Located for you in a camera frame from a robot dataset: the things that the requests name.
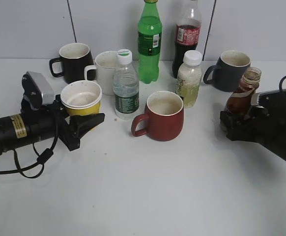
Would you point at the green soda bottle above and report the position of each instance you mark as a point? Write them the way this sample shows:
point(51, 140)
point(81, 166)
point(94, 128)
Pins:
point(149, 42)

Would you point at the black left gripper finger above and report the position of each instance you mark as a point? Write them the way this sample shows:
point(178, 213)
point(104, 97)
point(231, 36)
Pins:
point(80, 125)

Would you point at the clear water bottle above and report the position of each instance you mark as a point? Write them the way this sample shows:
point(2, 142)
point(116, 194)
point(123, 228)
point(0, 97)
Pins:
point(125, 86)

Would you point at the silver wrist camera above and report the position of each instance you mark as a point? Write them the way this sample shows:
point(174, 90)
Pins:
point(273, 101)
point(37, 91)

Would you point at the red ceramic mug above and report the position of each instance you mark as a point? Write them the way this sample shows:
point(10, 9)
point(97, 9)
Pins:
point(162, 119)

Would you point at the black ceramic mug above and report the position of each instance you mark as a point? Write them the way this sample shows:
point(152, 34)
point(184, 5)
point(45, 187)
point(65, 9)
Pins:
point(73, 57)

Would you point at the brown Nescafe coffee bottle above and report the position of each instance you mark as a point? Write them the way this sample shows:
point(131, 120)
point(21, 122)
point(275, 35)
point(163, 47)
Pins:
point(240, 101)

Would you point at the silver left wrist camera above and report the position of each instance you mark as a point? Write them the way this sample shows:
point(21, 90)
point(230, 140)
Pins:
point(37, 91)

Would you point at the dark cola bottle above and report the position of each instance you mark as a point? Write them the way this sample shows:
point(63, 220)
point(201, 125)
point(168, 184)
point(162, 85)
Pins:
point(187, 32)

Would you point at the dark blue-grey mug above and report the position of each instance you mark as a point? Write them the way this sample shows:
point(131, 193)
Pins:
point(227, 72)

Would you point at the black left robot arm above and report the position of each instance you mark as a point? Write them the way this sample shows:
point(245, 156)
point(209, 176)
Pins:
point(12, 129)

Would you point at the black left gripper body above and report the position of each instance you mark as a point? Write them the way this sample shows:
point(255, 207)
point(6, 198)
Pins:
point(41, 124)

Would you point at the white ceramic mug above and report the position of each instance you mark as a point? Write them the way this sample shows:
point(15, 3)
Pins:
point(105, 64)

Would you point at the yellow paper cup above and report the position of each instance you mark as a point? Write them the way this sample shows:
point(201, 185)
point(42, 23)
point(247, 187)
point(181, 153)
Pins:
point(82, 98)

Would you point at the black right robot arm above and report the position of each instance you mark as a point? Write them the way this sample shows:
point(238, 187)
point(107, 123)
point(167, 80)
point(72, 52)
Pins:
point(275, 147)

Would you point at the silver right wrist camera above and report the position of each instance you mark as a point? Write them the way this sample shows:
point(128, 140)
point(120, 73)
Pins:
point(273, 101)

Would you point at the pale yellow juice bottle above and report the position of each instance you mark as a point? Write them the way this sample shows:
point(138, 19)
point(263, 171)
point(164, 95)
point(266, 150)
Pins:
point(189, 77)

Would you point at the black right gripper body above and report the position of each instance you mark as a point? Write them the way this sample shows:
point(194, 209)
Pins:
point(256, 126)

